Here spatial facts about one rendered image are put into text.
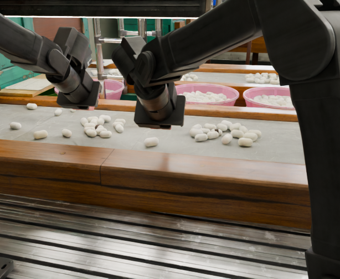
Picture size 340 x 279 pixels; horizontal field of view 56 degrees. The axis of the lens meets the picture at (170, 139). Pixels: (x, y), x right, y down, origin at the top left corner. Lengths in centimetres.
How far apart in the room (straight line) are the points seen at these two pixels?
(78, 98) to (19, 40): 22
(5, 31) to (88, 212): 38
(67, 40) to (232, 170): 44
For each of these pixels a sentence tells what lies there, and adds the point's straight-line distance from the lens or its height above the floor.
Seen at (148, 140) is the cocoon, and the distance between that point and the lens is 80.
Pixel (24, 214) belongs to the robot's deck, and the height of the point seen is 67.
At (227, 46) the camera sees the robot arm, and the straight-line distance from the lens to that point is 43.
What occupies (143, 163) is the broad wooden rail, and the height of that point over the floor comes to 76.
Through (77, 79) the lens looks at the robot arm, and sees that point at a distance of 75.
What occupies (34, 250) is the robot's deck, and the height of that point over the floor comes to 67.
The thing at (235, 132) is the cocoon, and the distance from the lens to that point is 87.
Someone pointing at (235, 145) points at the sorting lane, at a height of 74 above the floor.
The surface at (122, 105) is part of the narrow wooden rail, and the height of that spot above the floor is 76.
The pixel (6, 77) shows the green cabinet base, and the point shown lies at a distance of 139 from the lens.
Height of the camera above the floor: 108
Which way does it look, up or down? 23 degrees down
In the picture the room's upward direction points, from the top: straight up
